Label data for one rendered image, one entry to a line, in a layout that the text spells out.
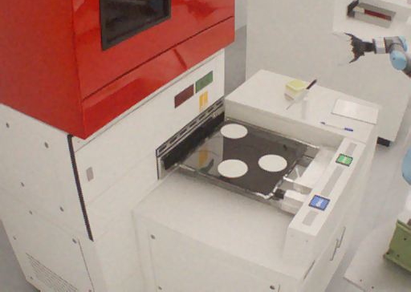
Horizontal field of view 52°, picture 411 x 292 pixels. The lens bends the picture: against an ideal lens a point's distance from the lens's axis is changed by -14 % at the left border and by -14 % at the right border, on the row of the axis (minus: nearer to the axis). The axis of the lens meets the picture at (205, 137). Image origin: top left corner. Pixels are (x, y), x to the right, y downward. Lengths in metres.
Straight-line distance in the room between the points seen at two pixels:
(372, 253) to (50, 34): 1.17
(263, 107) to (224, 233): 0.60
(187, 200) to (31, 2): 0.89
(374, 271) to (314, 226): 0.28
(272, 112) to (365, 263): 0.75
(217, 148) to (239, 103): 0.25
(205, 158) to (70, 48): 0.77
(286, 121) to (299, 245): 0.63
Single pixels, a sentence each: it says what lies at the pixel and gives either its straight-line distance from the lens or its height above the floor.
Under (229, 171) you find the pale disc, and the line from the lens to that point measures 1.64.
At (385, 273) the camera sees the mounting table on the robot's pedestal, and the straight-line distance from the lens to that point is 1.48.
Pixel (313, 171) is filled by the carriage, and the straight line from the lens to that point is 1.71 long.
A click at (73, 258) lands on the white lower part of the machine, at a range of 1.74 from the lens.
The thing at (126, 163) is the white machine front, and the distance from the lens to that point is 1.51.
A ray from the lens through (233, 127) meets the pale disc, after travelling 1.88.
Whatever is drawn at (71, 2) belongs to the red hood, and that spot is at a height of 1.61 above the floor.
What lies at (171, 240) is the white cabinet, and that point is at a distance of 1.58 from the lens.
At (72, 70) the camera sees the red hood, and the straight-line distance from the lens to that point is 1.16.
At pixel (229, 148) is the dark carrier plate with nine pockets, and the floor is 0.90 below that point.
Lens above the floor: 1.88
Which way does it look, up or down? 33 degrees down
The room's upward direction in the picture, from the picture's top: straight up
